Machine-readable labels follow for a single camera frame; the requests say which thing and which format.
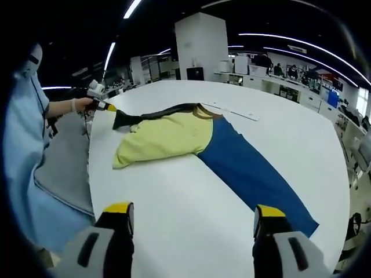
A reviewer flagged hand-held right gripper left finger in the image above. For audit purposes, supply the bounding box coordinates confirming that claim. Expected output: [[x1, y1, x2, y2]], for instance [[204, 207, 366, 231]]
[[62, 202, 136, 278]]

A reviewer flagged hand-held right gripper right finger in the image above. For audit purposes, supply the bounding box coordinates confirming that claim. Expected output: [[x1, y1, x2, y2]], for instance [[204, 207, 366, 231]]
[[252, 204, 331, 278]]

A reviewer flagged yellow garment with coloured sleeves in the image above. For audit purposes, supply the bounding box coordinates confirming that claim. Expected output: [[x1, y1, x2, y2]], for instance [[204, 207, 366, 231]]
[[112, 103, 320, 239]]

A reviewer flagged white template board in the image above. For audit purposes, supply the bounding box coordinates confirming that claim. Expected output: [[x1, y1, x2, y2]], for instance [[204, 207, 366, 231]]
[[202, 101, 262, 122]]

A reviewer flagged person's left hand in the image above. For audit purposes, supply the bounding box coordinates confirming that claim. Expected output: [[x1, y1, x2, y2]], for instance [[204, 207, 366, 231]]
[[71, 97, 94, 112]]

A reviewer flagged hanging badge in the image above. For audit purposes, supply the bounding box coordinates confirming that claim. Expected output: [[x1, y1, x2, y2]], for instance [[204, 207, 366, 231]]
[[46, 115, 59, 140]]

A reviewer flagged grey mesh office chair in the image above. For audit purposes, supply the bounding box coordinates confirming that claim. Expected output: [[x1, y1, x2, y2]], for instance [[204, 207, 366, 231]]
[[34, 111, 96, 218]]

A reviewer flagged person's masked head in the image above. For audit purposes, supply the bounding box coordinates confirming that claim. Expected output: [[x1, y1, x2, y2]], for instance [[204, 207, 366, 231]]
[[13, 42, 44, 79]]

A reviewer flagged person in blue coat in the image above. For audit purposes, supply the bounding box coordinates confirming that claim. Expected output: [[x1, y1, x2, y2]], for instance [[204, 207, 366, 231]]
[[2, 72, 96, 253]]

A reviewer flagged black box-shaped appliance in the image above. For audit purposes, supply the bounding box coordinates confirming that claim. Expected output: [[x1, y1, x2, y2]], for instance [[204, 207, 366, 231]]
[[187, 67, 204, 82]]

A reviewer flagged white storage crate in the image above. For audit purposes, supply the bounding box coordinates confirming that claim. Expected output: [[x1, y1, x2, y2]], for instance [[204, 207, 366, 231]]
[[248, 64, 268, 77]]

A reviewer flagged blue storage bin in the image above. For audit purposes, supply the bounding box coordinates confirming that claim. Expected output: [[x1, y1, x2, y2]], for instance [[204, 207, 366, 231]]
[[328, 88, 340, 109]]

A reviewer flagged row of white cabinets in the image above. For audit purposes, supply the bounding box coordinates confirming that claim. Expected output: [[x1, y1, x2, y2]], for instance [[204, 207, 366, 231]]
[[214, 71, 337, 117]]

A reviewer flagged thin black neck cable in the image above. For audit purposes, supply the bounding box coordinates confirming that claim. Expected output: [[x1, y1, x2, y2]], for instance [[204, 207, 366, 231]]
[[30, 74, 49, 117]]

